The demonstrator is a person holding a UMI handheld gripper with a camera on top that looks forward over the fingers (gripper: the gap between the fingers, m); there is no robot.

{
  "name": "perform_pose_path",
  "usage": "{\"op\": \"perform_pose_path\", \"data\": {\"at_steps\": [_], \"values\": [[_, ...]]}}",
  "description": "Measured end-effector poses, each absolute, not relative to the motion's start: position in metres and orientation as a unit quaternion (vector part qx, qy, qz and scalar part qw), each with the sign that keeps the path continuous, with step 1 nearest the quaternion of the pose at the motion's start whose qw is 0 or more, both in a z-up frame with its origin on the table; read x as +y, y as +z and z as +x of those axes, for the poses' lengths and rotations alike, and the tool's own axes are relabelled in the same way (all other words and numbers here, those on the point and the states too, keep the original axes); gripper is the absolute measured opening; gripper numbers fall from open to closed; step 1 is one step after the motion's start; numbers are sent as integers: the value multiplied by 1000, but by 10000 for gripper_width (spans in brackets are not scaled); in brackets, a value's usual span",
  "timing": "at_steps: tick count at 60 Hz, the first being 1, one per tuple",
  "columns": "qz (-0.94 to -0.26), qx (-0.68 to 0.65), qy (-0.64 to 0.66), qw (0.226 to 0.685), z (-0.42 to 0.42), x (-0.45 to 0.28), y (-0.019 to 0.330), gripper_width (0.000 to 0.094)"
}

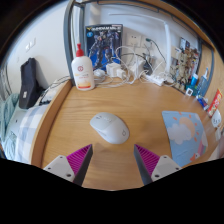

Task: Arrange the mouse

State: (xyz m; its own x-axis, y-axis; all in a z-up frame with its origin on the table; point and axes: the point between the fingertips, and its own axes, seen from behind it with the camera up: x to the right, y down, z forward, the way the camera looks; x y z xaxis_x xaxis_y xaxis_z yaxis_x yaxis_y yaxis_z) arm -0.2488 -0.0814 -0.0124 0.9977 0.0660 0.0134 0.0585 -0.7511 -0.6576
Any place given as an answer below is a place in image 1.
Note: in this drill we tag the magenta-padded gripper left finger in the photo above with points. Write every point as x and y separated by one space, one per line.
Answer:
61 165

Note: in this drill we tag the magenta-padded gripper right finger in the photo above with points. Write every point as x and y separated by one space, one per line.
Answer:
163 165

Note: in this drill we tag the white computer mouse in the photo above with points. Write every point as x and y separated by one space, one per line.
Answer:
109 127

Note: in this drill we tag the blue cloud print mouse pad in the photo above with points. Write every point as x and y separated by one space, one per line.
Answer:
185 136

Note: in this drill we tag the plaid bed sheet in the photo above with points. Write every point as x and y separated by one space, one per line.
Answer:
31 130

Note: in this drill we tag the teal blanket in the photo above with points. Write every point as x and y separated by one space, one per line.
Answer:
7 116

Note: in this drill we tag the blue snack packet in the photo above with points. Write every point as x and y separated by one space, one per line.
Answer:
203 102

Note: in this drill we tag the small white desk clock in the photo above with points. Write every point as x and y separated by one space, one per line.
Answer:
189 92

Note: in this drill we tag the white power strip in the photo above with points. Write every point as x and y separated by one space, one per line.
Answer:
155 80

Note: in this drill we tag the black bag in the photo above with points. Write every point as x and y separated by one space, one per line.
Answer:
29 83

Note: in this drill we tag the blue spray bottle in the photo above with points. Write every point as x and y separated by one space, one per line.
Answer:
202 85

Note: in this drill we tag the white red-pump lotion bottle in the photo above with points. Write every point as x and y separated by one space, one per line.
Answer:
82 73

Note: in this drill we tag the white charger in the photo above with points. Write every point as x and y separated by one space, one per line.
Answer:
120 73
112 70

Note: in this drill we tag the colourful figure box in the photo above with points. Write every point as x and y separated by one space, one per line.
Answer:
190 50

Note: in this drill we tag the blue robot model kit box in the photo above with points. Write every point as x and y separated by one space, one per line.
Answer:
103 46

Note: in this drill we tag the white wall switch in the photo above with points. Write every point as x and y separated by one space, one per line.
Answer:
31 44

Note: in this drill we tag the grey metal bed frame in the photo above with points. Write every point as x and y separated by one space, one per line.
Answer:
68 40

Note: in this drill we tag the white wall socket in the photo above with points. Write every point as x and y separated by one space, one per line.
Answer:
135 39

